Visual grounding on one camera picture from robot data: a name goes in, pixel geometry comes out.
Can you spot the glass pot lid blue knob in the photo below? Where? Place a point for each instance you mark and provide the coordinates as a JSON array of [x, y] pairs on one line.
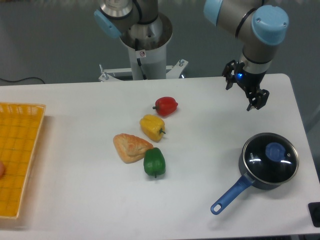
[[271, 157]]

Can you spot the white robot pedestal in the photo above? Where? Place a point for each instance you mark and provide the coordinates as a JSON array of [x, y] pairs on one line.
[[147, 52]]

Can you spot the yellow bell pepper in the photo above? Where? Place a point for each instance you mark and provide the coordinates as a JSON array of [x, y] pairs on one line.
[[153, 127]]

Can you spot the yellow woven basket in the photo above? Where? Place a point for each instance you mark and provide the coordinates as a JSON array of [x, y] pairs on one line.
[[20, 126]]

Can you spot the black box at table edge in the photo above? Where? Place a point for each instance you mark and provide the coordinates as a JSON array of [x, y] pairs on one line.
[[314, 210]]

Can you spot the triangular puff pastry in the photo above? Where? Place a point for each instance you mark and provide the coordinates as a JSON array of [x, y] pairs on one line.
[[131, 148]]

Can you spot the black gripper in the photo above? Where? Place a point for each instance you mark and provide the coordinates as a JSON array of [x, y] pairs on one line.
[[249, 80]]

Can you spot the red bell pepper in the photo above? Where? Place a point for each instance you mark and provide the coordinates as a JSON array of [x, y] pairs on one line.
[[165, 106]]

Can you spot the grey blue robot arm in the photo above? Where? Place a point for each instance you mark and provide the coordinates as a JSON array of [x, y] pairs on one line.
[[261, 27]]

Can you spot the green bell pepper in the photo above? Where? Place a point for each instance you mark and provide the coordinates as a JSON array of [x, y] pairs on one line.
[[154, 162]]

